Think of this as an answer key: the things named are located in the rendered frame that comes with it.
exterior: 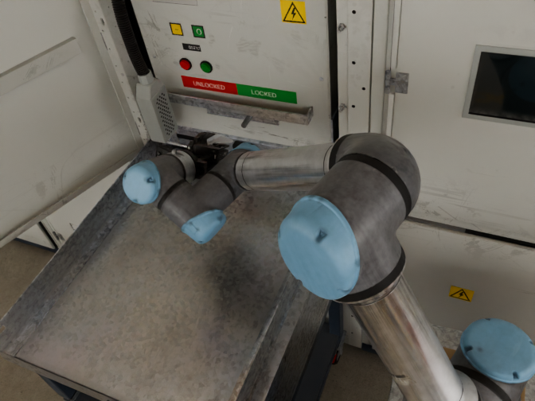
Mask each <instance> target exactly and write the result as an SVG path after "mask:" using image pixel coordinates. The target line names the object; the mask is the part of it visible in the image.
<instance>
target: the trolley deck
mask: <svg viewBox="0 0 535 401"><path fill-rule="evenodd" d="M308 192H309V191H243V192H242V193H241V194H240V195H239V196H238V197H237V198H236V199H235V200H234V201H233V202H232V203H231V204H230V205H229V206H228V207H227V208H226V209H225V210H224V211H223V213H224V214H225V215H226V221H225V224H224V225H223V227H222V228H221V229H220V231H219V232H218V233H217V234H216V235H215V236H214V237H213V238H212V239H211V240H210V241H208V242H207V243H203V244H199V243H197V242H196V241H194V240H193V239H192V238H190V237H189V236H188V235H187V234H185V233H184V232H182V231H181V229H180V228H179V227H178V226H177V225H176V224H175V223H174V222H173V221H172V220H170V219H169V218H168V217H167V216H166V215H165V214H164V213H163V212H161V211H160V210H159V209H157V208H156V207H155V206H154V205H153V204H151V203H150V204H137V203H135V202H133V203H132V204H131V206H130V207H129V208H128V210H127V211H126V212H125V213H124V214H123V216H122V217H121V218H120V220H119V221H118V223H117V224H116V225H115V226H114V227H113V229H112V230H111V231H110V233H109V234H108V235H107V237H106V238H105V240H104V241H103V242H102V243H101V244H100V246H99V247H98V248H97V250H96V251H95V253H94V254H93V255H92V257H91V258H90V259H89V260H88V261H87V263H86V264H85V265H84V267H83V268H82V269H81V271H80V272H79V274H78V275H77V276H76V277H75V278H74V280H73V281H72V282H71V284H70V285H69V286H68V288H67V289H66V291H65V292H64V293H63V294H62V295H61V297H60V298H59V299H58V301H57V302H56V304H55V305H54V306H53V308H52V309H51V310H50V311H49V312H48V314H47V315H46V316H45V318H44V319H43V321H42V322H41V323H40V325H39V326H38V327H37V328H36V329H35V331H34V332H33V334H32V335H31V336H30V337H29V339H28V340H27V342H26V343H25V344H24V345H23V346H22V348H21V349H20V350H19V352H18V353H17V355H16V356H15V357H12V356H10V355H7V354H5V353H4V352H0V356H1V357H2V358H3V359H4V360H8V361H9V362H11V363H14V364H16V365H19V366H21V367H23V368H26V369H29V370H30V371H32V372H36V373H37V374H40V375H42V376H45V377H47V378H49V379H51V380H54V381H57V382H58V383H62V384H63V385H65V386H68V387H70V388H73V389H75V390H77V391H80V392H83V393H84V394H86V395H90V396H91V397H94V398H96V399H99V400H101V401H107V400H110V401H228V400H229V398H230V395H231V394H232V391H233V389H234V387H235V385H236V382H237V380H238V379H239V376H240V374H241V372H242V370H243V368H244V365H245V363H246V361H247V359H248V356H249V354H250V352H251V351H252V347H253V345H254V344H255V342H256V338H257V337H258V335H259V333H260V330H261V328H262V326H263V324H264V322H265V319H266V317H267V315H268V313H269V310H270V308H271V306H272V304H273V302H274V300H275V297H276V295H277V294H278V291H279V288H280V287H281V285H282V283H283V280H284V278H285V276H286V274H287V271H288V267H287V265H286V263H285V262H284V260H283V257H282V255H281V253H280V250H279V245H278V232H279V228H280V225H281V223H282V222H283V220H284V219H285V218H286V216H287V215H288V214H289V213H290V212H291V210H292V208H293V206H294V205H295V203H296V202H297V201H298V200H299V199H301V198H302V197H304V196H306V194H307V193H308ZM315 295H316V294H313V293H312V292H310V291H309V290H308V289H307V288H306V287H305V286H303V283H302V282H301V285H300V287H299V289H298V292H297V294H296V295H295V299H294V301H293V303H292V305H291V308H290V310H289V312H288V315H287V317H286V320H285V322H284V323H283V327H282V329H281V331H280V333H279V336H278V338H277V340H276V343H275V345H274V348H273V349H272V351H271V355H270V356H269V358H268V361H267V363H266V366H265V368H264V371H263V373H262V375H261V377H260V380H259V383H258V384H257V386H256V389H255V391H254V394H253V396H252V399H251V401H273V399H274V398H275V394H276V392H277V390H278V387H279V384H280V382H281V379H282V378H283V374H284V372H285V370H286V368H287V365H288V362H289V360H290V358H291V354H292V353H293V350H294V348H295V345H296V342H297V340H298V338H299V334H300V333H301V330H302V328H303V325H304V322H305V320H306V318H307V314H308V313H309V310H310V308H311V305H312V303H313V301H314V297H315Z"/></svg>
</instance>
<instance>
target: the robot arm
mask: <svg viewBox="0 0 535 401"><path fill-rule="evenodd" d="M231 142H233V140H232V139H230V138H226V137H225V136H224V135H222V134H216V133H210V132H201V133H199V134H198V135H197V136H196V137H194V138H193V141H190V142H189V144H188V146H187V149H186V150H176V149H174V148H172V147H170V146H168V145H164V146H157V151H156V157H155V158H151V159H148V160H143V161H141V162H139V163H137V164H135V165H133V166H131V167H130V168H128V169H127V171H126V172H125V174H124V175H123V189H124V192H125V193H126V195H127V196H128V198H129V199H130V200H131V201H133V202H135V203H137V204H150V203H151V204H153V205H154V206H155V207H156V208H157V209H159V210H160V211H161V212H163V213H164V214H165V215H166V216H167V217H168V218H169V219H170V220H172V221H173V222H174V223H175V224H176V225H177V226H178V227H179V228H180V229H181V231H182V232H184V233H185V234H187V235H188V236H189V237H190V238H192V239H193V240H194V241H196V242H197V243H199V244H203V243H207V242H208V241H210V240H211V239H212V238H213V237H214V236H215V235H216V234H217V233H218V232H219V231H220V229H221V228H222V227H223V225H224V224H225V221H226V215H225V214H224V213H223V211H224V210H225V209H226V208H227V207H228V206H229V205H230V204H231V203H232V202H233V201H234V200H235V199H236V198H237V197H238V196H239V195H240V194H241V193H242V192H243V191H309V192H308V193H307V194H306V196H304V197H302V198H301V199H299V200H298V201H297V202H296V203H295V205H294V206H293V208H292V210H291V212H290V213H289V214H288V215H287V216H286V218H285V219H284V220H283V222H282V223H281V225H280V228H279V232H278V245H279V250H280V253H281V255H282V257H283V260H284V262H285V263H286V265H287V267H288V269H289V270H290V272H291V273H292V274H293V275H294V276H295V278H296V279H299V280H301V281H302V283H303V286H305V287H306V288H307V289H308V290H309V291H310V292H312V293H313V294H316V295H317V296H319V297H321V298H325V299H329V300H334V301H335V302H339V303H343V304H347V306H348V307H349V309H350V311H351V313H352V314H353V315H354V317H355V319H356V320H357V322H358V324H359V325H360V326H361V328H362V330H363V332H364V333H365V335H366V336H367V338H368V339H369V341H370V343H371V345H372V346H373V347H374V349H375V351H376V352H377V354H378V356H379V357H380V358H381V361H382V362H383V364H384V365H385V367H386V368H387V370H388V371H389V374H390V375H391V377H392V378H393V380H394V381H395V383H396V385H397V386H398V388H399V389H400V391H401V393H402V394H403V396H404V397H403V401H521V393H522V392H523V390H524V388H525V385H526V384H527V383H528V381H529V379H531V378H532V377H533V375H534V373H535V346H534V344H533V342H532V341H531V339H530V338H529V336H528V335H527V334H526V333H525V332H524V331H523V330H521V329H520V328H518V327H517V326H516V325H514V324H512V323H510V322H508V321H504V320H502V319H497V318H485V319H484V318H483V319H479V320H477V321H474V322H472V323H471V324H470V325H469V326H468V327H467V328H466V329H465V330H464V331H463V333H462V336H461V338H460V344H459V347H458V348H457V349H456V351H455V353H454V355H453V357H452V358H451V360H449V358H448V356H447V354H446V353H445V351H444V349H443V346H442V345H441V344H440V342H439V339H438V337H437V336H436V334H435V332H434V330H433V328H432V326H431V325H430V323H429V321H428V319H427V317H426V315H425V314H424V312H423V310H422V308H421V306H420V304H419V302H418V301H417V299H416V296H415V295H414V293H413V292H412V289H411V287H410V286H409V284H408V282H407V280H406V278H405V277H404V275H403V271H404V268H405V265H406V255H405V253H404V249H403V248H402V246H401V245H400V242H399V240H398V239H397V237H396V230H397V229H398V228H399V226H400V225H401V224H402V223H403V222H404V220H405V219H406V217H407V216H408V214H409V213H410V212H411V211H412V210H413V208H414V206H415V204H416V202H417V200H418V197H419V195H420V183H421V179H420V170H419V167H418V165H417V163H416V159H415V158H414V157H413V155H412V154H411V152H410V151H409V149H407V148H406V147H405V146H404V145H403V144H402V143H401V142H399V141H397V140H396V139H394V138H391V137H389V136H388V135H384V134H378V133H356V134H345V135H343V136H341V137H340V138H338V139H337V140H336V141H335V142H332V143H325V144H317V145H309V146H295V147H287V148H279V149H271V150H260V149H259V148H258V147H257V146H255V145H252V144H251V143H249V142H243V143H241V144H240V145H239V146H238V147H236V148H234V149H232V150H231V151H229V152H228V150H227V149H225V148H227V147H229V145H225V144H221V143H231ZM196 178H197V179H200V180H199V181H198V182H197V183H195V184H194V185H191V184H190V183H191V182H192V181H194V180H195V179H196Z"/></svg>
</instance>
